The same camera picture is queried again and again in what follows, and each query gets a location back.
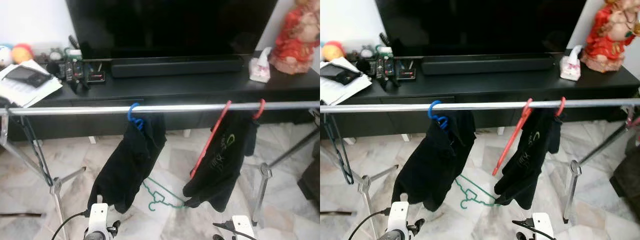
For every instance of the red robed figurine statue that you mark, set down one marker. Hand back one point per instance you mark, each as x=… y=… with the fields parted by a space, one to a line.
x=297 y=40
x=607 y=40

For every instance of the black shirt with logo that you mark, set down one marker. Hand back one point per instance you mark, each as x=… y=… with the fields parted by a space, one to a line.
x=530 y=160
x=225 y=165

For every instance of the plain black shirt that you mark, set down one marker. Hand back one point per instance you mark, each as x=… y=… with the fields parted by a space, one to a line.
x=130 y=160
x=435 y=160

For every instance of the blue clothes hanger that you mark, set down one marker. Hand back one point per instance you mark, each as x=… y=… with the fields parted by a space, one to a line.
x=434 y=112
x=131 y=116

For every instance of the white plush toy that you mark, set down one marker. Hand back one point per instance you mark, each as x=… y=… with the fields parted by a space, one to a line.
x=4 y=56

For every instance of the green white small bottle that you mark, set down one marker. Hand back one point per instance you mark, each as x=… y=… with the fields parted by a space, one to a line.
x=384 y=51
x=74 y=53

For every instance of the red plastic clothes hanger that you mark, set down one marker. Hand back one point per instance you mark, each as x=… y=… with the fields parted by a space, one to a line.
x=260 y=107
x=515 y=135
x=212 y=137
x=561 y=106

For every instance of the black soundbar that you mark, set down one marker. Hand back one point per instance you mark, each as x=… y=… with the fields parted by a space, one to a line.
x=175 y=66

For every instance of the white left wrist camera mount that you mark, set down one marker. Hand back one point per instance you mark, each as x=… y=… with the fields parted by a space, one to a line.
x=398 y=215
x=97 y=217

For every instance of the white pink tissue box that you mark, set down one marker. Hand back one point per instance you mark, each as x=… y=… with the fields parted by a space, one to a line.
x=571 y=67
x=260 y=70

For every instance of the green clothes hanger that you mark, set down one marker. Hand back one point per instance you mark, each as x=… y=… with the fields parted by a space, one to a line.
x=462 y=182
x=148 y=185

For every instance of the black remote control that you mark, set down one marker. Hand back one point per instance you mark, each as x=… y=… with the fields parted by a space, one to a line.
x=74 y=70
x=385 y=67

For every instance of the black wallet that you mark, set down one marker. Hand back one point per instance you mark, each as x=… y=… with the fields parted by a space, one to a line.
x=342 y=72
x=27 y=76

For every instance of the black flat television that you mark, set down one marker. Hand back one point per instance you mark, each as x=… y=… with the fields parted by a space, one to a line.
x=480 y=25
x=170 y=25

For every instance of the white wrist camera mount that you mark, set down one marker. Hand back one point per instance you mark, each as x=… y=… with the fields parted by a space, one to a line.
x=398 y=215
x=542 y=225
x=244 y=227
x=97 y=217

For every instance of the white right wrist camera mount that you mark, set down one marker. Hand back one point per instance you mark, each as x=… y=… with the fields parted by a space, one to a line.
x=244 y=227
x=542 y=225

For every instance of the silver metal clothes rack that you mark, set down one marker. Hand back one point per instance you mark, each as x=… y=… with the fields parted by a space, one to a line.
x=200 y=107
x=500 y=105

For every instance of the orange plush toy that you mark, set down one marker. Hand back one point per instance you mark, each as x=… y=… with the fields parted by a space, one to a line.
x=332 y=51
x=22 y=52

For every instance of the black low tv cabinet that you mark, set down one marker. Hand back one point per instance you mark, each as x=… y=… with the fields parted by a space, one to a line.
x=200 y=90
x=500 y=87

